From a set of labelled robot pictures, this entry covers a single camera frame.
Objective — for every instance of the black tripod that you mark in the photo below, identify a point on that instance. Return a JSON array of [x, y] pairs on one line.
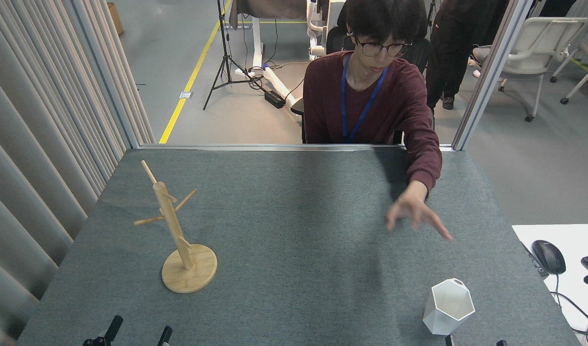
[[223, 48]]

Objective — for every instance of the white hexagonal cup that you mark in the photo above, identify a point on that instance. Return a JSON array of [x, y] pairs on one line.
[[446, 307]]

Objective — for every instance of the white office chair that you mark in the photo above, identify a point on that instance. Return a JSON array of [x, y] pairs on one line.
[[539, 43]]

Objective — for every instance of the silver frame post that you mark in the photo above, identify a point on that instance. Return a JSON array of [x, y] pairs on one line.
[[491, 72]]

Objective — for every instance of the beige pleated curtain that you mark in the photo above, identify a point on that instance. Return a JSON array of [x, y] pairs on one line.
[[34, 144]]

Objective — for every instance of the black computer mouse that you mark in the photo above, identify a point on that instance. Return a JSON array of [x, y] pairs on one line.
[[548, 257]]

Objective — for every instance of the wooden cup rack stand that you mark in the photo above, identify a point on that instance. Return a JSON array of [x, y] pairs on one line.
[[188, 276]]

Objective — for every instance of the brown cardboard box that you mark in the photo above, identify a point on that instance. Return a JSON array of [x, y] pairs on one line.
[[116, 18]]

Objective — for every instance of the standing person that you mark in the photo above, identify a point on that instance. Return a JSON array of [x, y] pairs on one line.
[[447, 48]]

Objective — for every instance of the silver frame rail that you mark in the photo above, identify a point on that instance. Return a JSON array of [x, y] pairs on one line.
[[274, 146]]

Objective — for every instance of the person's left forearm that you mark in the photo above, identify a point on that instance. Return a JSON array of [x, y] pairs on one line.
[[423, 163]]

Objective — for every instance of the small black device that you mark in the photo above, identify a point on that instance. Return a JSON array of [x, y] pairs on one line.
[[535, 262]]

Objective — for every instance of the white machine frame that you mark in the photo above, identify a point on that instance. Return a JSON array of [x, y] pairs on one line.
[[317, 29]]

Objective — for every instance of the silver floor socket plate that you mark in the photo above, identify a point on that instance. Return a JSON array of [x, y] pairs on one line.
[[186, 95]]

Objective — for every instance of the person's left hand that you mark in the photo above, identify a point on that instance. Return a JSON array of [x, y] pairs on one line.
[[414, 206]]

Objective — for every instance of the white side table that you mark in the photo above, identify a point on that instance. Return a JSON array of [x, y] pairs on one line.
[[577, 240]]

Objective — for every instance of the seated person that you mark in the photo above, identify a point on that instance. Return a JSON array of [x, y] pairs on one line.
[[370, 101]]

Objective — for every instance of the black office chair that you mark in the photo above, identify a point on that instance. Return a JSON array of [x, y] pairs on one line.
[[421, 53]]

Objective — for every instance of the black eyeglasses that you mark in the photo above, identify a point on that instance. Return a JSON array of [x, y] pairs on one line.
[[380, 48]]

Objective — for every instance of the black power strip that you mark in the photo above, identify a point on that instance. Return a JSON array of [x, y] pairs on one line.
[[275, 99]]

